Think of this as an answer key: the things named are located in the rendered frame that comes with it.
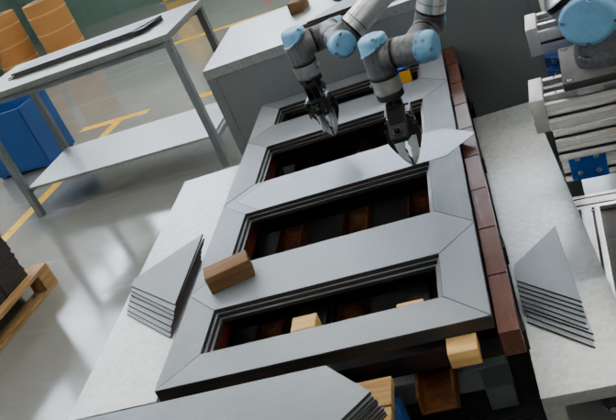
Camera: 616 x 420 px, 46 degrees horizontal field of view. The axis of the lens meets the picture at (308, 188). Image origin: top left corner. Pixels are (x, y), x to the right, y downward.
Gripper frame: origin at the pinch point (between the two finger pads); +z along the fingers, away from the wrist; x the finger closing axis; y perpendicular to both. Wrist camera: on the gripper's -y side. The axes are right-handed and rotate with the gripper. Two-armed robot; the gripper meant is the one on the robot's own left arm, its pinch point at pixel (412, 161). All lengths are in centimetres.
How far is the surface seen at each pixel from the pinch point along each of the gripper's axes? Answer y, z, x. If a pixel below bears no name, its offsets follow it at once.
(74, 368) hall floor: 70, 91, 190
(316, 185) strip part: 13.7, 5.8, 30.8
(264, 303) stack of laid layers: -36, 7, 40
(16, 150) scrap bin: 360, 68, 363
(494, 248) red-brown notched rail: -36.0, 8.0, -15.1
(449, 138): 19.1, 5.7, -9.6
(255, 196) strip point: 18, 6, 51
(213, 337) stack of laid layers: -44, 8, 52
